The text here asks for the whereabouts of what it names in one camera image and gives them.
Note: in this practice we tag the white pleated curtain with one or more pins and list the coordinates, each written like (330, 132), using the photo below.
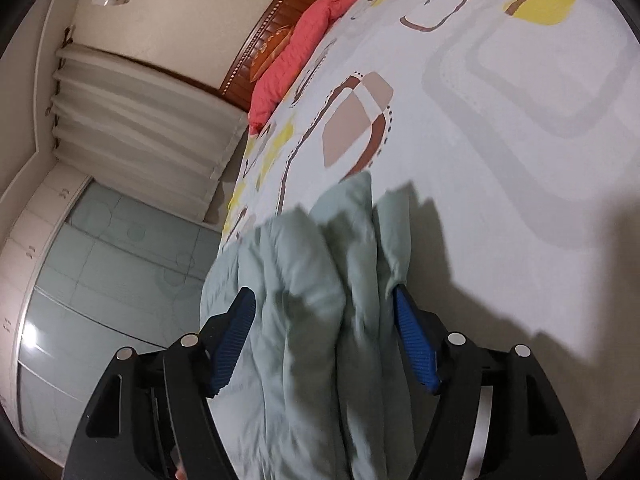
(140, 110)

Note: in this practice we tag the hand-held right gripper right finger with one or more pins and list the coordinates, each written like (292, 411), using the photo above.
(415, 340)

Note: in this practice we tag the brown wooden headboard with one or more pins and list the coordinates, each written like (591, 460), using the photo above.
(280, 15)

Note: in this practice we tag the light green puffer jacket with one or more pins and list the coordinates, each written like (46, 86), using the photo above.
(300, 335)

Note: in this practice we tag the brown wooden wall trim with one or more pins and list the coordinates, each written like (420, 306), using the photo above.
(175, 76)

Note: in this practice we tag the person's right hand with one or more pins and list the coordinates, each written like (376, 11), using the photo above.
(181, 475)

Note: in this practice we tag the orange pillow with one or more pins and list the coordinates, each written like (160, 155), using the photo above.
(270, 50)

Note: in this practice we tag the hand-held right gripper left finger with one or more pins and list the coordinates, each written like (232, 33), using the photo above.
(232, 345)

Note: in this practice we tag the wardrobe with frosted glass doors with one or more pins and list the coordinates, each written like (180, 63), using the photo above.
(100, 285)

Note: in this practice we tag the white patterned bed sheet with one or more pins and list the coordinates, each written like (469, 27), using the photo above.
(500, 185)

